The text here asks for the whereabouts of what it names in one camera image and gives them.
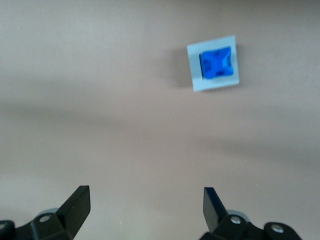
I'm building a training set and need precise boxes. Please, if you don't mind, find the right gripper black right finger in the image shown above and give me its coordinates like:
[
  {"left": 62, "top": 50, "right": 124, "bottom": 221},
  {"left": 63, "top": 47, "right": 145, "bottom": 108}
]
[{"left": 199, "top": 186, "right": 302, "bottom": 240}]

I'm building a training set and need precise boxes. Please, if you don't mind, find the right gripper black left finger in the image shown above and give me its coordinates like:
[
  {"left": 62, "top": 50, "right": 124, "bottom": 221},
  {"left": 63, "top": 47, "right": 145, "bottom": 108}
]
[{"left": 0, "top": 185, "right": 91, "bottom": 240}]

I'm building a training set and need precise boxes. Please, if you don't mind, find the blue plastic part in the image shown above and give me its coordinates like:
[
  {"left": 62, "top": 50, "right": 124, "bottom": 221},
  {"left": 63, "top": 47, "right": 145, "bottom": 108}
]
[{"left": 199, "top": 46, "right": 235, "bottom": 81}]

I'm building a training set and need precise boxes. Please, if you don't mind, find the gray square base block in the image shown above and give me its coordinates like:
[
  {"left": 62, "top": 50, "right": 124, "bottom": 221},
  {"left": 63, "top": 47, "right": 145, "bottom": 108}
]
[{"left": 186, "top": 34, "right": 241, "bottom": 93}]

